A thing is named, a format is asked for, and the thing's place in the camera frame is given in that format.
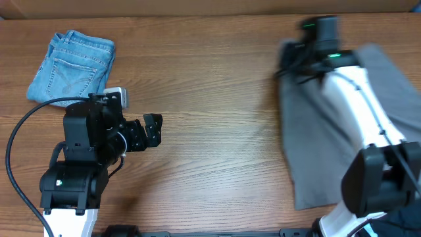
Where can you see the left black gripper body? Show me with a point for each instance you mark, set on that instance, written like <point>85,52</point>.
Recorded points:
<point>134,138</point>

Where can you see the grey cotton shorts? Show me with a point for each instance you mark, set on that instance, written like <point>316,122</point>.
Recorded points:
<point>317,149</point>

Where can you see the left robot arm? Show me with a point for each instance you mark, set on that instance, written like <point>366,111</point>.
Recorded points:
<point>96,137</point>

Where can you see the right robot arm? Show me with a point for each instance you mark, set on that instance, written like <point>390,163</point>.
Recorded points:
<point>383,175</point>

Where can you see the folded blue denim jeans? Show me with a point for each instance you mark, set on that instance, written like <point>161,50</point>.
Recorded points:
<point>75,65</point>

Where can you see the black garment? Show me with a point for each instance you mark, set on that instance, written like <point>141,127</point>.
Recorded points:
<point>404,223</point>

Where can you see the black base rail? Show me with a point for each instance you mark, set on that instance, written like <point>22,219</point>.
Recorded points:
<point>133,231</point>

